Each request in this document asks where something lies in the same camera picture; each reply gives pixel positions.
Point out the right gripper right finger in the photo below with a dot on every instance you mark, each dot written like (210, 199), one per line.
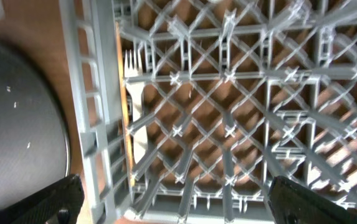
(290, 202)

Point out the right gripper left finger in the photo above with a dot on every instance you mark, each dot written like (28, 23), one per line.
(60, 202)

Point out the white plastic fork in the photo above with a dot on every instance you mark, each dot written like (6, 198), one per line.
(133, 68)

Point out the wooden chopstick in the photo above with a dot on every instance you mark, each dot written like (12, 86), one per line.
(124, 108)

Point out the grey dishwasher rack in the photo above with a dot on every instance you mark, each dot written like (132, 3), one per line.
(236, 93)

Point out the round black tray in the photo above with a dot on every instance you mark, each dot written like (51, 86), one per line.
(34, 141)

